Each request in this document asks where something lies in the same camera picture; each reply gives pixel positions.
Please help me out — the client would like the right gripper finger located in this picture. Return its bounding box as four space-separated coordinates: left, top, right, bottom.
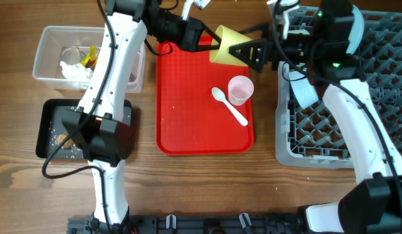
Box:
229 39 273 73
238 23 269 36

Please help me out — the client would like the yellow plastic cup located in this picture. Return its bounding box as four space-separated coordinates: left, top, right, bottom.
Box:
209 25 252 66

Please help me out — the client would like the pink plastic cup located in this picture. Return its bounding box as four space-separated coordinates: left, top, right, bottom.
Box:
228 75 254 106

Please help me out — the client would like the light blue bowl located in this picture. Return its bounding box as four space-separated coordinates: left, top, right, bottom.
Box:
288 71 319 109

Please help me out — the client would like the white plastic spoon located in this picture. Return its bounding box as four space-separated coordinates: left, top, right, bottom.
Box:
212 87 248 126

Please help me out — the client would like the light blue plate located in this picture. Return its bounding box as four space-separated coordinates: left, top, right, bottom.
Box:
346 5 364 55

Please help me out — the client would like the yellow silver foil wrapper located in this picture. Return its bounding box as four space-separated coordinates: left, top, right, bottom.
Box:
76 44 99 70

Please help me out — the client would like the white napkin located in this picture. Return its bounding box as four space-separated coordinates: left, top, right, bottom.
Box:
60 61 93 89

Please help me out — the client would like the brown food lump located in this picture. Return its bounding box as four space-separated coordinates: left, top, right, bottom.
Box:
55 134 74 149

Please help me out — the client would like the pile of white rice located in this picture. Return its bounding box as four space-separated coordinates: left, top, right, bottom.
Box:
49 128 84 159

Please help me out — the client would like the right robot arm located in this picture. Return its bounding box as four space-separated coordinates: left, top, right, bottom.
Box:
222 1 402 233

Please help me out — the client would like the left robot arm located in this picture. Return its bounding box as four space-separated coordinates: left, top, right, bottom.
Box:
62 1 219 233

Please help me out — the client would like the grey dishwasher rack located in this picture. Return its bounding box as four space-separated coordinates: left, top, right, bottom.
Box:
275 10 402 168

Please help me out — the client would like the clear plastic waste bin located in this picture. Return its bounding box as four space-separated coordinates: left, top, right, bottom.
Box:
32 25 146 94

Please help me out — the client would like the black food waste tray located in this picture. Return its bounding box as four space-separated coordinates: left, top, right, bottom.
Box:
36 99 132 160

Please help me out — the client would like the red serving tray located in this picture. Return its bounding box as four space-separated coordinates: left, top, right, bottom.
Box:
155 44 254 155

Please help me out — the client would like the right black cable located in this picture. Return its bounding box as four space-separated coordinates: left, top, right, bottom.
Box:
271 0 402 234

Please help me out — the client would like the black cable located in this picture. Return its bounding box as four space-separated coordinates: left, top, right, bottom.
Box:
41 0 174 228
271 0 402 234

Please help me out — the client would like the left black cable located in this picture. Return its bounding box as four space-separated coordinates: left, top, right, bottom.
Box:
41 0 174 228

